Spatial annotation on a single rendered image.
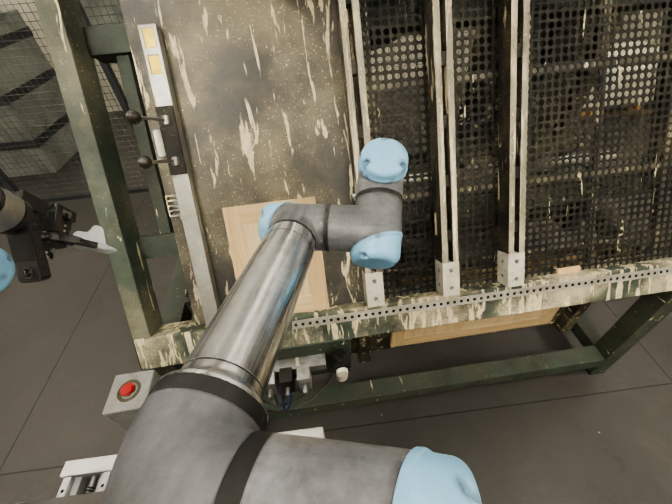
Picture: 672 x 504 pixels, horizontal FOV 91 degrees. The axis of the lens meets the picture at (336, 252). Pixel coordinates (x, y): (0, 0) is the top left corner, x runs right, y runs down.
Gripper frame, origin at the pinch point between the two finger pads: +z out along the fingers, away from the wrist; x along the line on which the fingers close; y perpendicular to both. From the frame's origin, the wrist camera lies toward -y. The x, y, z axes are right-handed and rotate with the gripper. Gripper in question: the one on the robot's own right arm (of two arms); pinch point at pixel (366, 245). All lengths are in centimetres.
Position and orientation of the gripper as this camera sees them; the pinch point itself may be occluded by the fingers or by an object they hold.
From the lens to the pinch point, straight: 82.7
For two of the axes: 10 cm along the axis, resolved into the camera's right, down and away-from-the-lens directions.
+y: -1.2, -9.4, 3.1
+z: 0.0, 3.1, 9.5
